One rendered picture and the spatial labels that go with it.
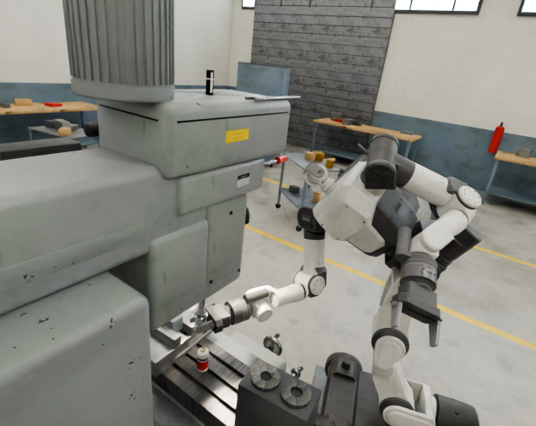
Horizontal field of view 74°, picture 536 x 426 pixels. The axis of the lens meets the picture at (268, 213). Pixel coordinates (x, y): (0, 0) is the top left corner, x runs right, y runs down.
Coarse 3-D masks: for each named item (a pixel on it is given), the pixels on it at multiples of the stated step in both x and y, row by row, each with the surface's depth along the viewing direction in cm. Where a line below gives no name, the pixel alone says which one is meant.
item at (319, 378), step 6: (318, 366) 205; (318, 372) 201; (324, 372) 201; (318, 378) 197; (324, 378) 198; (312, 384) 193; (318, 384) 193; (324, 384) 194; (324, 390) 190; (318, 408) 180
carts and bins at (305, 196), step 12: (48, 120) 487; (60, 120) 474; (48, 132) 464; (60, 132) 453; (72, 132) 477; (84, 132) 484; (288, 156) 477; (300, 156) 484; (312, 156) 465; (336, 168) 447; (288, 192) 502; (300, 192) 507; (312, 192) 512; (276, 204) 520; (300, 204) 464; (312, 204) 469; (432, 216) 530; (300, 228) 458
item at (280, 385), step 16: (256, 368) 108; (272, 368) 109; (240, 384) 104; (256, 384) 103; (272, 384) 103; (288, 384) 104; (304, 384) 104; (240, 400) 105; (256, 400) 102; (272, 400) 100; (288, 400) 99; (304, 400) 99; (240, 416) 108; (256, 416) 104; (272, 416) 101; (288, 416) 98; (304, 416) 96
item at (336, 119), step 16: (0, 112) 526; (16, 112) 543; (32, 112) 561; (80, 112) 692; (336, 112) 804; (352, 128) 745; (368, 128) 751; (384, 128) 775; (416, 144) 743; (496, 160) 614; (512, 160) 598; (528, 160) 611; (496, 192) 642; (512, 192) 654
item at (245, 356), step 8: (208, 336) 156; (216, 336) 157; (224, 336) 157; (216, 344) 152; (224, 344) 153; (232, 344) 153; (232, 352) 149; (240, 352) 150; (248, 352) 150; (240, 360) 146; (248, 360) 146; (264, 360) 147; (152, 384) 131; (184, 408) 124; (192, 416) 121; (200, 424) 119
